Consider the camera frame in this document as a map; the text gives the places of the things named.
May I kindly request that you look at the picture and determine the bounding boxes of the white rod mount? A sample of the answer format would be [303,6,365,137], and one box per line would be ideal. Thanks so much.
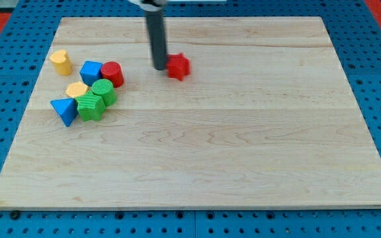
[128,0,168,11]

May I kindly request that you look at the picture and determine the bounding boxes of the yellow hexagon block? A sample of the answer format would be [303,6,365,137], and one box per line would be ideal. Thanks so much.
[65,81,89,99]

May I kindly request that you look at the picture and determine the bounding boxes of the blue triangle block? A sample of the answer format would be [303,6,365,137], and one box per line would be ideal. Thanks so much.
[50,98,78,127]

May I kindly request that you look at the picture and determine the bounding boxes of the blue cube block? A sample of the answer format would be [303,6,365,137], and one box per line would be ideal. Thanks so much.
[79,61,103,86]

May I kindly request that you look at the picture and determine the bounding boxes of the yellow heart block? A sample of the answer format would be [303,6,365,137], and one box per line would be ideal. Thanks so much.
[50,50,73,76]

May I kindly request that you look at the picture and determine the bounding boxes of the light wooden board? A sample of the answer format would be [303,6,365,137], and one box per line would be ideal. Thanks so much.
[0,17,381,211]

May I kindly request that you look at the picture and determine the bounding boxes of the green star block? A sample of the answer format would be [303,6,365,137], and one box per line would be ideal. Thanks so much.
[75,91,106,122]

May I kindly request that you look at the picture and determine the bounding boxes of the green cylinder block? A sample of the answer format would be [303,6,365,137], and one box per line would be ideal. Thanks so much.
[91,79,117,106]

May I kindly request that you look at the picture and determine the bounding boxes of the red star block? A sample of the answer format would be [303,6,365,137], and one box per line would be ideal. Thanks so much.
[166,53,191,81]

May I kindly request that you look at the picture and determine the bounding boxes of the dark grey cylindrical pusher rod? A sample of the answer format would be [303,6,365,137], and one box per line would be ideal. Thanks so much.
[145,9,168,71]

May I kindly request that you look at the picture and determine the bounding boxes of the red cylinder block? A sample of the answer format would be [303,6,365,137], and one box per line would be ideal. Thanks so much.
[100,61,124,88]

